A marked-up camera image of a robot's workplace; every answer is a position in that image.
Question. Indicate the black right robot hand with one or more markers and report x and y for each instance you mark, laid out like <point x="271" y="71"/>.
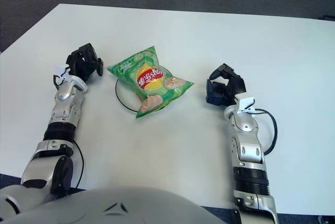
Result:
<point x="235" y="85"/>

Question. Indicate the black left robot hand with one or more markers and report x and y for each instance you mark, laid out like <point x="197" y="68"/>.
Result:
<point x="81" y="65"/>

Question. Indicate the green potato chips bag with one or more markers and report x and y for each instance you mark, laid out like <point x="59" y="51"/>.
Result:
<point x="151" y="77"/>

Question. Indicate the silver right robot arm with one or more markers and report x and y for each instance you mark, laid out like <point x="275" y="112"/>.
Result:
<point x="250" y="150"/>

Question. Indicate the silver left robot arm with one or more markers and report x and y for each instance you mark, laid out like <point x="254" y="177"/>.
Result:
<point x="65" y="109"/>

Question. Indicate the white plate black rim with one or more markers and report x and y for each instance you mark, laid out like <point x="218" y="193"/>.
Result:
<point x="124" y="95"/>

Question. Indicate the grey robot torso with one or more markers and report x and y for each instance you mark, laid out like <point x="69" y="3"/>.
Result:
<point x="117" y="208"/>

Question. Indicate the grey caster wheel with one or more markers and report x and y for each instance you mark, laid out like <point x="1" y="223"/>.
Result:
<point x="324" y="220"/>

